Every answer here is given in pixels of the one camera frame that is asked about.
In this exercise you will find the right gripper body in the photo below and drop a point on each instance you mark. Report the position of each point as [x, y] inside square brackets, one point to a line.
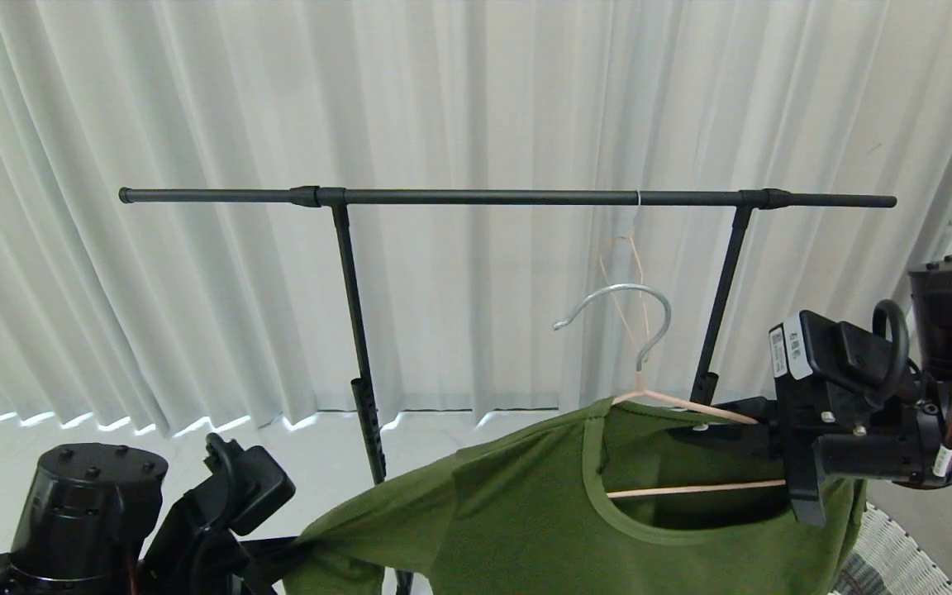
[864, 446]

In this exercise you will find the pink clothes hanger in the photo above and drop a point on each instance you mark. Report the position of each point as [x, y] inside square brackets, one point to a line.
[662, 326]
[623, 310]

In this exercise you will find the green printed shirt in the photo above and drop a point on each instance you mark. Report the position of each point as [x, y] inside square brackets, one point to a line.
[484, 529]

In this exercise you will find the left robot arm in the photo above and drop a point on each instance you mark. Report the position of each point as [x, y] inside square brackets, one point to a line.
[79, 512]

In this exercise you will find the white laundry basket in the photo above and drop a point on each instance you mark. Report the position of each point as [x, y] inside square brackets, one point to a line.
[889, 554]

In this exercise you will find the black clothes rack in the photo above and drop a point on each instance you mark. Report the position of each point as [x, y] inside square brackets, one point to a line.
[484, 197]

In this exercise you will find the white curtain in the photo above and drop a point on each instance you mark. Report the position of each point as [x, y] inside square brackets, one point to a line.
[278, 99]

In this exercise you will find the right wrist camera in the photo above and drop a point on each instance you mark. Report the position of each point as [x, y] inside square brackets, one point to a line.
[864, 355]

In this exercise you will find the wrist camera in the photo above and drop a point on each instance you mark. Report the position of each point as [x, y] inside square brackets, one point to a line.
[257, 487]
[864, 355]

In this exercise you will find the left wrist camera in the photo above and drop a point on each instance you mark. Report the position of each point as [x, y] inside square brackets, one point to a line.
[257, 487]

